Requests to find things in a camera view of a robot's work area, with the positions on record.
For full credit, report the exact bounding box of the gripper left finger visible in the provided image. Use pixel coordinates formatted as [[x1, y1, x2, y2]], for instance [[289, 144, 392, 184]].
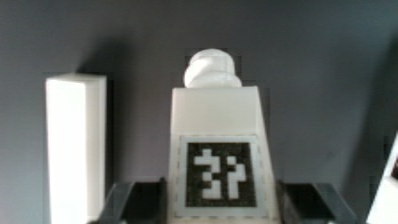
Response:
[[87, 179, 167, 224]]

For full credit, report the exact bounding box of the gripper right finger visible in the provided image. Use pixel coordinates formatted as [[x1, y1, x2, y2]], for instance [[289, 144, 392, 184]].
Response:
[[277, 181, 358, 224]]

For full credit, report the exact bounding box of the white base marker plate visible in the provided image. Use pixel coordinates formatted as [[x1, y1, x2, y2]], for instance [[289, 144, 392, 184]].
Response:
[[366, 133, 398, 224]]

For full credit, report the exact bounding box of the white table leg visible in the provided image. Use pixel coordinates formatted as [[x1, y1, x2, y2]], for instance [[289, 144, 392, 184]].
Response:
[[46, 74, 106, 224], [167, 49, 280, 224]]

